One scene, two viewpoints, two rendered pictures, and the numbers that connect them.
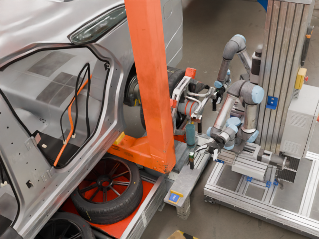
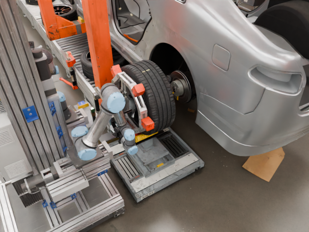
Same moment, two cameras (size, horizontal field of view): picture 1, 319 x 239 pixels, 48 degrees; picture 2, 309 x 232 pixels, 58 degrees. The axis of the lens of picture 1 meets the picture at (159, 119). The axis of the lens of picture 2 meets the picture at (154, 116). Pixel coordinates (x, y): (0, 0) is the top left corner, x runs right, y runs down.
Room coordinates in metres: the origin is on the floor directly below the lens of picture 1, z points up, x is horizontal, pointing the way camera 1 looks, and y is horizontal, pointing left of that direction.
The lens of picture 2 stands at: (3.49, -1.93, 2.40)
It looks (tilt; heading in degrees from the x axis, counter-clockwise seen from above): 41 degrees down; 114
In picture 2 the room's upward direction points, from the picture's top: straight up
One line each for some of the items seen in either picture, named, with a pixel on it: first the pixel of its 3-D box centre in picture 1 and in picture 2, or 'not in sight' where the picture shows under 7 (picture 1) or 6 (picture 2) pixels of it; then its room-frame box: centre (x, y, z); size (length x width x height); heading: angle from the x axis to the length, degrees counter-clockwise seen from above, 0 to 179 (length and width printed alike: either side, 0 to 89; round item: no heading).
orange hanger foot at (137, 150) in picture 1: (130, 142); not in sight; (2.25, 0.29, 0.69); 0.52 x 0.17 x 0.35; 56
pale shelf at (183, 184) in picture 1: (182, 185); (88, 114); (1.89, -0.13, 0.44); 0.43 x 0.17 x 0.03; 146
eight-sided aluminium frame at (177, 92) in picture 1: (183, 106); (128, 104); (2.47, -0.24, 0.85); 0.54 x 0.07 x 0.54; 146
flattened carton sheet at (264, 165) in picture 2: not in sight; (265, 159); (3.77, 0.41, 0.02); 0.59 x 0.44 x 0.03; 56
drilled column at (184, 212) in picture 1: (182, 202); not in sight; (1.86, -0.12, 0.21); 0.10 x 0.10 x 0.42; 56
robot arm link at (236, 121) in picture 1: (233, 126); (57, 100); (2.00, -0.59, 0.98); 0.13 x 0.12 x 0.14; 43
